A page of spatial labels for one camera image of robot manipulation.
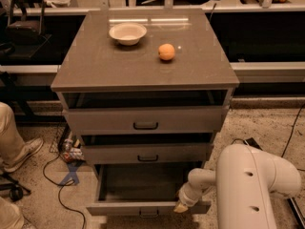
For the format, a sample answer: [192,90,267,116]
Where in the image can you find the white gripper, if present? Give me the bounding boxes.
[173,183,203,214]

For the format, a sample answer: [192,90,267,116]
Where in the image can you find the grey bottom drawer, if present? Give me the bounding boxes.
[87,162,201,219]

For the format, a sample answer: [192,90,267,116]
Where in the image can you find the grey drawer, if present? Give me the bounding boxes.
[87,162,201,219]
[63,106,228,135]
[81,143,214,164]

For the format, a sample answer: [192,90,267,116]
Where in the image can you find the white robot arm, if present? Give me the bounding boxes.
[174,144,301,229]

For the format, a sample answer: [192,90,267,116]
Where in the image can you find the grey top drawer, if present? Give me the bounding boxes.
[63,106,228,135]

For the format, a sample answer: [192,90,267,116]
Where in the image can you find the grey middle drawer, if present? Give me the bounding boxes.
[81,143,214,164]

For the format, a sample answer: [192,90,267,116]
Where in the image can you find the grey drawer cabinet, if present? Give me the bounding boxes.
[51,8,240,189]

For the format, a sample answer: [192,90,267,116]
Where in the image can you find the black phone device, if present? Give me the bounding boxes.
[244,137,261,149]

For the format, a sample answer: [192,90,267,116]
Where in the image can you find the blue tape cross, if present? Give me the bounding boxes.
[60,160,83,185]

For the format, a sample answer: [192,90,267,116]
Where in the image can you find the black bar on floor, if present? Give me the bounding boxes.
[288,198,305,229]

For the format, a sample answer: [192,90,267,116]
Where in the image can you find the plastic bottle on floor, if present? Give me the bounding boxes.
[62,139,73,162]

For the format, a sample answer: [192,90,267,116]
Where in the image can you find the orange fruit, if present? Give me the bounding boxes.
[158,44,175,61]

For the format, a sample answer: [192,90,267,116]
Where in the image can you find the white sneaker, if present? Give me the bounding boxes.
[4,137,44,173]

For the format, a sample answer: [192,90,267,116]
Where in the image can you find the black chair wheel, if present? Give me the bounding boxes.
[0,173,31,201]

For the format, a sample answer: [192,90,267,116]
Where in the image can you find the person knee beige trousers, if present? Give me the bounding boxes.
[0,198,24,229]

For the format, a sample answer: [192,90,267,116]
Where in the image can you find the person leg beige trousers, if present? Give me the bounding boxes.
[0,102,25,163]

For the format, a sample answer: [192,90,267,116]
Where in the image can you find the white bowl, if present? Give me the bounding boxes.
[109,23,147,46]

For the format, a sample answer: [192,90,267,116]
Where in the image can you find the black chair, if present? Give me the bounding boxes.
[0,0,51,61]

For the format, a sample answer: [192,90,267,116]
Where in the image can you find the black cable left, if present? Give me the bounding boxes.
[42,153,87,229]

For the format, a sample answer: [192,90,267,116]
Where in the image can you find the black cable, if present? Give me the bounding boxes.
[231,102,305,173]
[42,153,87,229]

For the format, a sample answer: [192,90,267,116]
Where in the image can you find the black cable right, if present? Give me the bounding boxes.
[231,102,305,173]

